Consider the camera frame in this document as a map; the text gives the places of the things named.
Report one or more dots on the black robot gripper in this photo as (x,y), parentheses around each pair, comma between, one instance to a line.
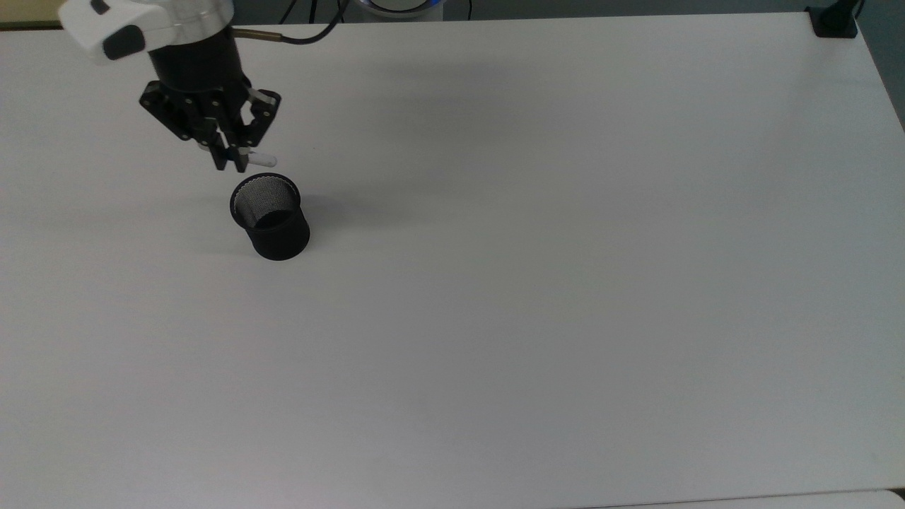
(201,71)

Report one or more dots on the blue and white marker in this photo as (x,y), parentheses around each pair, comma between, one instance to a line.
(265,160)

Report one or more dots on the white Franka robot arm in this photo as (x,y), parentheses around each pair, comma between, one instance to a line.
(134,25)

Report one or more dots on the black mesh pen cup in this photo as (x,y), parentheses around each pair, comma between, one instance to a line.
(279,233)

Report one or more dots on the black clamp camera stand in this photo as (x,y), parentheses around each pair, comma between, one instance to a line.
(834,21)

